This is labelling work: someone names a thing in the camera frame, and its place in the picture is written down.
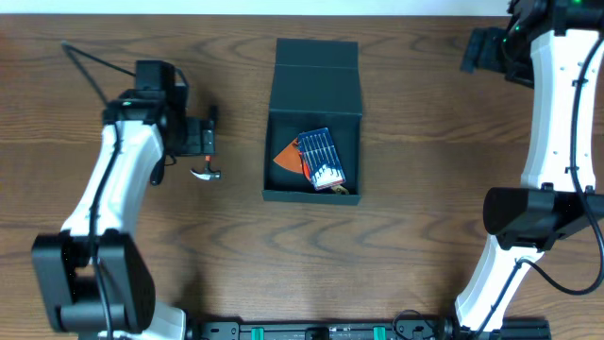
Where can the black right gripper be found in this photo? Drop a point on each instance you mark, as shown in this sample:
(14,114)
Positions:
(478,42)

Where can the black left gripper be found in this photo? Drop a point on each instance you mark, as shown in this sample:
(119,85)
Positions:
(208,137)

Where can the small claw hammer black handle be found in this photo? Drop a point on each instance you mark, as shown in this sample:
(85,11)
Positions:
(208,174)

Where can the blue precision screwdriver set case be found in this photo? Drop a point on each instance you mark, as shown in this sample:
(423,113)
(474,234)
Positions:
(326,171)

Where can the red handled cutting pliers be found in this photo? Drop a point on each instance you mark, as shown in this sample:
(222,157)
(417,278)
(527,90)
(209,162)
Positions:
(304,163)

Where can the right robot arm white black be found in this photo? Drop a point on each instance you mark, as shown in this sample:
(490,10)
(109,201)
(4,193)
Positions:
(554,47)

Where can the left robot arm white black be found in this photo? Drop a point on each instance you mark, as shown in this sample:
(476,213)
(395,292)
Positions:
(92,277)

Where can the dark green open box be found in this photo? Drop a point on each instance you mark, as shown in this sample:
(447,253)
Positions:
(316,84)

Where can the orange scraper wooden handle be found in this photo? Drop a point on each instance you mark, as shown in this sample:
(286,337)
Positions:
(288,159)

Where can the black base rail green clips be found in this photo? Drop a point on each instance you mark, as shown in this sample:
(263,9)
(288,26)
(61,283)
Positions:
(407,325)

